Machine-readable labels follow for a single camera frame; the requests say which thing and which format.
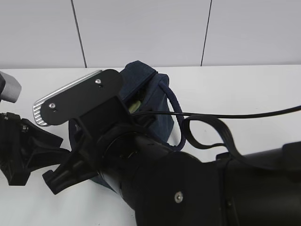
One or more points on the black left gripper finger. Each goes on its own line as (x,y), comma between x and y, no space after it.
(40,148)

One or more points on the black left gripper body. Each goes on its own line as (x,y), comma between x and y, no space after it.
(11,159)

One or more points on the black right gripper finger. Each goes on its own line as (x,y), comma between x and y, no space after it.
(80,165)

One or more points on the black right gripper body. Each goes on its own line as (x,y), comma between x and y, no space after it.
(111,142)

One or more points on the green lid glass food container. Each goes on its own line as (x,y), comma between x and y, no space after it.
(134,106)

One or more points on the dark navy fabric lunch bag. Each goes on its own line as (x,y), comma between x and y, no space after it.
(158,103)

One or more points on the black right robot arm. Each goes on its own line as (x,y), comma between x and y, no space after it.
(167,187)

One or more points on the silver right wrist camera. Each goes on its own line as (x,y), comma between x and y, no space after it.
(77,98)

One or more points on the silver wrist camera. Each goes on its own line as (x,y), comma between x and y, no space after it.
(77,98)
(10,88)

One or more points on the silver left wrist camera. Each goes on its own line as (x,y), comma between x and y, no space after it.
(10,88)

